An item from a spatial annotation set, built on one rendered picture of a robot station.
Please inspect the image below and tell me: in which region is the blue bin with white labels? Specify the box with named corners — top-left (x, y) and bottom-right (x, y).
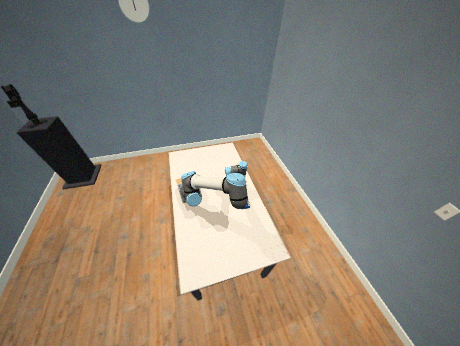
top-left (241, 200), bottom-right (250, 210)

